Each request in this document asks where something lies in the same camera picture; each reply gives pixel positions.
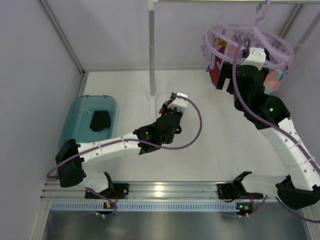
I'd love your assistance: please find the lilac round clip hanger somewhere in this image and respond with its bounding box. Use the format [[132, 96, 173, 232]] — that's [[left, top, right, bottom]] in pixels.
[[201, 0, 295, 73]]

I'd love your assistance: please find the white grey rack pole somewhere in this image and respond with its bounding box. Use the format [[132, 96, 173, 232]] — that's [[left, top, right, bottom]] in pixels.
[[148, 0, 158, 121]]

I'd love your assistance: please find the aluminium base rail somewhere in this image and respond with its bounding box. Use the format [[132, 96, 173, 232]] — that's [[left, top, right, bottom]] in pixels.
[[41, 181, 296, 200]]

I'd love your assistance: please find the black sock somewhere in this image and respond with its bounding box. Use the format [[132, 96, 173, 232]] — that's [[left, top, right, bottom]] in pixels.
[[89, 110, 111, 132]]

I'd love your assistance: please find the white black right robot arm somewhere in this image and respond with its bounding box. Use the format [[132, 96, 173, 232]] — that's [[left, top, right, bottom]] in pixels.
[[216, 62, 320, 210]]

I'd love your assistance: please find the maroon purple sock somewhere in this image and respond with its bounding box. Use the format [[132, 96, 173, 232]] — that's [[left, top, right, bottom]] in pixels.
[[206, 38, 227, 87], [158, 99, 172, 116]]

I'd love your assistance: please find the grey slotted cable duct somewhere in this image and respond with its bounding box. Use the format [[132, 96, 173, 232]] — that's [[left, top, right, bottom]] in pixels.
[[50, 201, 251, 213]]

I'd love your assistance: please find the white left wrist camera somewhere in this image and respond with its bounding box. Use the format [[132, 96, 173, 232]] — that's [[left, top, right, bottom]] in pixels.
[[167, 92, 189, 113]]

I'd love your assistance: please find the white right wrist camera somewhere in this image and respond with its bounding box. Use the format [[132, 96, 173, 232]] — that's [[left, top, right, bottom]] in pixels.
[[241, 47, 267, 70]]

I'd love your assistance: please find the teal transparent plastic bin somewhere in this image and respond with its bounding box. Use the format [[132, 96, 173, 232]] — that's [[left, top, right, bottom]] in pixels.
[[58, 95, 117, 149]]

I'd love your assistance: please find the pink patterned sock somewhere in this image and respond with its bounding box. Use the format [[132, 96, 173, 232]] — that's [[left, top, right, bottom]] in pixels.
[[264, 69, 285, 95], [224, 33, 242, 62]]

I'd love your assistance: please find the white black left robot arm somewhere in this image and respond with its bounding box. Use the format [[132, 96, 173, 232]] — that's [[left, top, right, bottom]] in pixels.
[[55, 98, 188, 193]]

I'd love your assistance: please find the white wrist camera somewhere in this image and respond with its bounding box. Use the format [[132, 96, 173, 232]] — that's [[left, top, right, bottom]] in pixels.
[[241, 47, 267, 70], [167, 92, 189, 113]]

